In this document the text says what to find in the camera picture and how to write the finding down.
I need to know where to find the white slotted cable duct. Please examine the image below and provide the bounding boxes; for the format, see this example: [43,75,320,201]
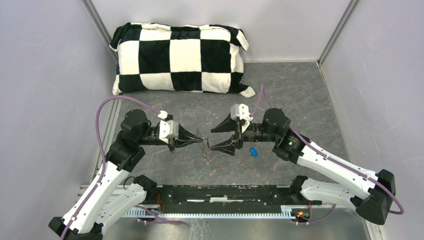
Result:
[122,206,312,220]

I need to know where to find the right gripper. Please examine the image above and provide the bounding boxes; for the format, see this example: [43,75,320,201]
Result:
[210,110,279,156]

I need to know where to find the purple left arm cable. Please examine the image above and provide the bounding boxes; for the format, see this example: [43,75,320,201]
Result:
[59,95,185,240]

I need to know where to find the aluminium frame rail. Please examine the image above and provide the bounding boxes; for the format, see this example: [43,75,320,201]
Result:
[75,184,377,209]

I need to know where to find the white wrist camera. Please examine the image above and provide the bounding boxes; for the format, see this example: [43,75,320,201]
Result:
[229,103,253,133]
[157,110,179,144]

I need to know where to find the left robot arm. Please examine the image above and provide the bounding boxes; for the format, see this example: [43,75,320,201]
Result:
[48,109,204,240]

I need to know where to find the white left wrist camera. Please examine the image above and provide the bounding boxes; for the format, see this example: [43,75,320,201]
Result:
[157,110,179,144]

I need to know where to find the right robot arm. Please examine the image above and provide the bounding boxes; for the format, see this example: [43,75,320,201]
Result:
[210,104,396,225]

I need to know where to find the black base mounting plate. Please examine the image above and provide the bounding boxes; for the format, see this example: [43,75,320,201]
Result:
[140,185,322,214]

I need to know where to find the black and white checkered pillow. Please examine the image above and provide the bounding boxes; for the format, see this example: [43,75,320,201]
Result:
[109,22,255,98]

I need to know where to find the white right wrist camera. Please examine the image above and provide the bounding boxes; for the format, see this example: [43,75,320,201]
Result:
[229,103,253,133]

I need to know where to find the blue key fob tag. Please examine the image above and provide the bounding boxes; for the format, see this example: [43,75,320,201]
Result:
[249,147,259,157]

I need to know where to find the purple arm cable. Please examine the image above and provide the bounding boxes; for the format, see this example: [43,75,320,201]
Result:
[59,95,185,240]
[249,85,406,226]

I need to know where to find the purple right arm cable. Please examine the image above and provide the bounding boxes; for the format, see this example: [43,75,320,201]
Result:
[249,85,406,226]

